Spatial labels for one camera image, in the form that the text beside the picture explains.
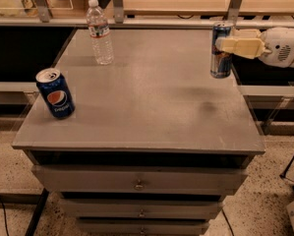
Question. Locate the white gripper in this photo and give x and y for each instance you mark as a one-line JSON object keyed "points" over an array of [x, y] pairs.
{"points": [[278, 48]]}

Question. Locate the red bull can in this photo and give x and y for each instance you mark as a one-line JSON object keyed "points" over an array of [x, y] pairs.
{"points": [[220, 65]]}

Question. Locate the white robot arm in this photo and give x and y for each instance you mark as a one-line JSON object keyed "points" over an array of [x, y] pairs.
{"points": [[274, 47]]}

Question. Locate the blue pepsi can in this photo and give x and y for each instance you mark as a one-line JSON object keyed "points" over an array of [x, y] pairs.
{"points": [[55, 92]]}

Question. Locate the grey drawer cabinet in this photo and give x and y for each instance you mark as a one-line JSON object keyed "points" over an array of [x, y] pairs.
{"points": [[156, 105]]}

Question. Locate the clear plastic water bottle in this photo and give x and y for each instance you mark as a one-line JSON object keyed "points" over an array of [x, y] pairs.
{"points": [[99, 33]]}

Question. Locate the top grey drawer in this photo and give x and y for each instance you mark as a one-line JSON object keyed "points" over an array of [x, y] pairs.
{"points": [[140, 179]]}

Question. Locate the grey drawer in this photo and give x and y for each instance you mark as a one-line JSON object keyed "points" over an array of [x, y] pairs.
{"points": [[142, 227], [140, 179], [141, 209]]}

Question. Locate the bottom grey drawer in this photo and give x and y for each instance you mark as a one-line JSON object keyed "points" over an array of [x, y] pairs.
{"points": [[142, 227]]}

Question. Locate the middle grey drawer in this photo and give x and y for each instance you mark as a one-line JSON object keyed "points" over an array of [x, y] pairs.
{"points": [[141, 209]]}

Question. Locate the metal shelf rail frame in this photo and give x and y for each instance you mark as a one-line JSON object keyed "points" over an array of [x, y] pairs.
{"points": [[72, 13]]}

